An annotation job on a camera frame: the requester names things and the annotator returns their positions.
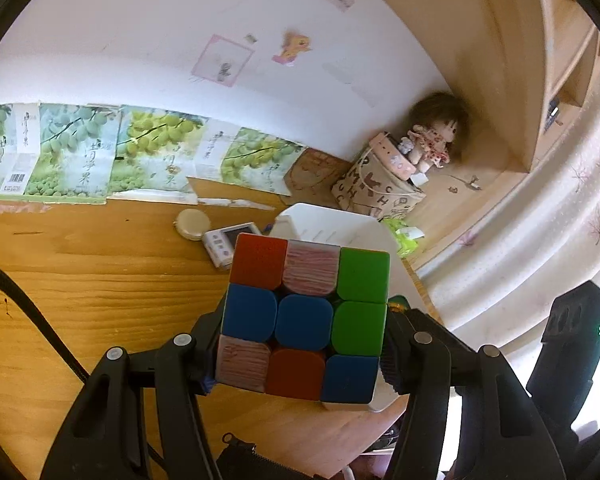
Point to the green tissue pack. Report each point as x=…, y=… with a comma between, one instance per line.
x=406, y=236

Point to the pink square wall sticker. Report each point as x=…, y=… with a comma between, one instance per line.
x=222, y=61

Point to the brown-haired rag doll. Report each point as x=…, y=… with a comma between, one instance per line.
x=437, y=131

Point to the round beige zip case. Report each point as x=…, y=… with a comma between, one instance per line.
x=192, y=224

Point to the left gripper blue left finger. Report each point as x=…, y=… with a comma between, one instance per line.
x=206, y=333

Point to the white plastic bin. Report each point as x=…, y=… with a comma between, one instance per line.
x=369, y=274

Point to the green grape cardboard sheet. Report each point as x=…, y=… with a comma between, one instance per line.
x=66, y=153

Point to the white handheld game console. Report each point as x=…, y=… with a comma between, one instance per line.
x=220, y=243

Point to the colourful rubik's cube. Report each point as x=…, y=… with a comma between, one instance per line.
x=273, y=341

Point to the pink pencil case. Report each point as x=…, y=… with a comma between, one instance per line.
x=391, y=157

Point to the brown cartoon cardboard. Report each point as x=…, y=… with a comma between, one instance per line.
x=311, y=177

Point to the dark green jar gold lid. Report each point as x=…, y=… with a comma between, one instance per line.
x=398, y=303

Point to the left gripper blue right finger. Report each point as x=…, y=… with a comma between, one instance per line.
x=402, y=359

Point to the yellow cartoon wall hook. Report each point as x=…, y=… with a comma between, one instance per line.
x=294, y=44

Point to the printed canvas bag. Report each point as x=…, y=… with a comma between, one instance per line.
x=350, y=197

